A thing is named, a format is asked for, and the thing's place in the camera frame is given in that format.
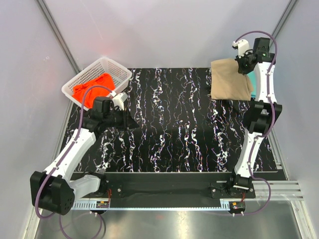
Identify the orange t shirt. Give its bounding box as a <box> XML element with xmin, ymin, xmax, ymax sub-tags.
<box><xmin>72</xmin><ymin>73</ymin><xmax>116</xmax><ymax>104</ymax></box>

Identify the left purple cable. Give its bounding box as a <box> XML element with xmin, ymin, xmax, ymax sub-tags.
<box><xmin>33</xmin><ymin>86</ymin><xmax>117</xmax><ymax>239</ymax></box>

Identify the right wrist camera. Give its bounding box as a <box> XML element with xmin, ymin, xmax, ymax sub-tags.
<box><xmin>232</xmin><ymin>39</ymin><xmax>250</xmax><ymax>58</ymax></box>

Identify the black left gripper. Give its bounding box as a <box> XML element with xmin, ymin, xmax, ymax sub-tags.
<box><xmin>104</xmin><ymin>107</ymin><xmax>140</xmax><ymax>131</ymax></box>

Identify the beige t shirt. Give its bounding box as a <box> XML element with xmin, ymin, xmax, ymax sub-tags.
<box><xmin>211</xmin><ymin>58</ymin><xmax>254</xmax><ymax>101</ymax></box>

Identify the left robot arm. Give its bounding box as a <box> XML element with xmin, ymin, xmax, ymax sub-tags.
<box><xmin>30</xmin><ymin>93</ymin><xmax>139</xmax><ymax>218</ymax></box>

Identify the white slotted cable duct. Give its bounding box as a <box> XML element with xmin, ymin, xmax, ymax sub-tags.
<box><xmin>71</xmin><ymin>199</ymin><xmax>230</xmax><ymax>211</ymax></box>

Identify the folded teal t shirt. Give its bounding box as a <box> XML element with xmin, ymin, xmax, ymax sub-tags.
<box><xmin>247</xmin><ymin>71</ymin><xmax>256</xmax><ymax>98</ymax></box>

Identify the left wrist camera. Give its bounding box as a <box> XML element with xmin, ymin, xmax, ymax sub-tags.
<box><xmin>110</xmin><ymin>91</ymin><xmax>128</xmax><ymax>111</ymax></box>

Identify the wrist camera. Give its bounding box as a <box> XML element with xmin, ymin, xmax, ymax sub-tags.
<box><xmin>110</xmin><ymin>91</ymin><xmax>128</xmax><ymax>111</ymax></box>
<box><xmin>232</xmin><ymin>39</ymin><xmax>250</xmax><ymax>58</ymax></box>

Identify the aluminium frame rail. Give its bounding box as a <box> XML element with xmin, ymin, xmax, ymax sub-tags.
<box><xmin>253</xmin><ymin>181</ymin><xmax>304</xmax><ymax>201</ymax></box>

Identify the white plastic laundry basket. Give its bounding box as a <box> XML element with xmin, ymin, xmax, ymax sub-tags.
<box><xmin>61</xmin><ymin>57</ymin><xmax>132</xmax><ymax>107</ymax></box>

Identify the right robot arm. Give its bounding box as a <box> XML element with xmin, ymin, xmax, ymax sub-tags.
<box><xmin>225</xmin><ymin>37</ymin><xmax>283</xmax><ymax>198</ymax></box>

